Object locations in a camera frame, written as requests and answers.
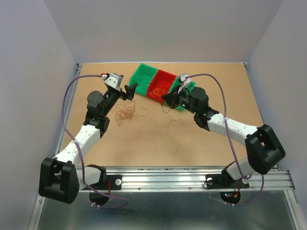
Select red plastic bin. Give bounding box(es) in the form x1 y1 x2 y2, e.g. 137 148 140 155
146 69 176 104

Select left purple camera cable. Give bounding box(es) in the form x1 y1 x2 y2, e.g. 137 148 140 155
61 73 128 209

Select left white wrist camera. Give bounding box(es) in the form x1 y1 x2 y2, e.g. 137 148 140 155
102 73 123 91

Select green plastic bin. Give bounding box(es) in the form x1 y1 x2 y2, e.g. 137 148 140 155
129 63 158 96
168 76 196 111

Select aluminium mounting rail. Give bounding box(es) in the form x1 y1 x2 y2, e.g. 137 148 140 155
38 166 295 194

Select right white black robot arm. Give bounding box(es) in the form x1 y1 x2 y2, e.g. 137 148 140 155
162 87 286 189

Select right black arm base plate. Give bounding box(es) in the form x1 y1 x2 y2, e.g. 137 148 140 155
203 173 249 190

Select purple camera cable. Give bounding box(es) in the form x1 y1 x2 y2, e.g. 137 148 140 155
61 73 128 209
184 73 266 208

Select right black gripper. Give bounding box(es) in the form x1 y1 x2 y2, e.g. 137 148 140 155
160 85 198 115

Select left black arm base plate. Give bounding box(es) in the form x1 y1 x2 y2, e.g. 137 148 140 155
89 174 122 191

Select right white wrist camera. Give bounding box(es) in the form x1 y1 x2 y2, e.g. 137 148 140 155
177 73 191 92

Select dark wires in left bin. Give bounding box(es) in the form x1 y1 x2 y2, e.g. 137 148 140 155
136 73 152 93

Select left green plastic bin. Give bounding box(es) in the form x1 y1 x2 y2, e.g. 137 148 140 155
129 63 158 96

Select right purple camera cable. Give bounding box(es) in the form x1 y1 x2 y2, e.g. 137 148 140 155
184 73 266 208

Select orange wire bundle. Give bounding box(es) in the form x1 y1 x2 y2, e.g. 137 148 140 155
114 99 151 127

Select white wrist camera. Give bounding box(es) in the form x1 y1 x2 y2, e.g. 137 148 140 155
102 73 123 91
177 73 191 92

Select right green plastic bin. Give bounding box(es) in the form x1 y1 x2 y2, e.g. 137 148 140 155
168 76 196 111

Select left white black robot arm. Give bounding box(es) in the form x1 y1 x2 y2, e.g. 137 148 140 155
38 73 138 209

